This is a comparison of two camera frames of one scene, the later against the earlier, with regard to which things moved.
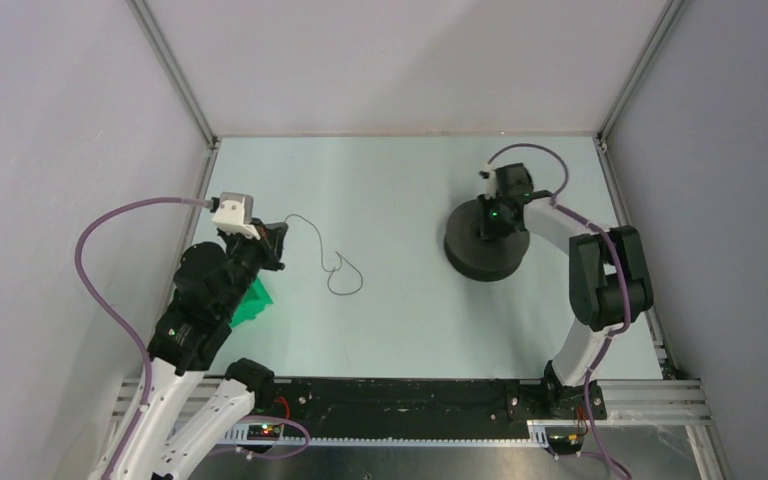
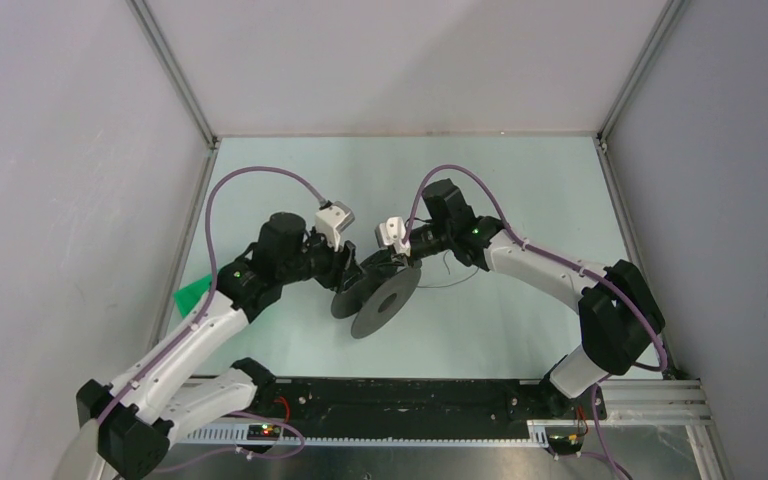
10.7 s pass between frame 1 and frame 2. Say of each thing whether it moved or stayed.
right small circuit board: stayed
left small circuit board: stayed
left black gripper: moved
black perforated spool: moved
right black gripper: moved
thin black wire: moved
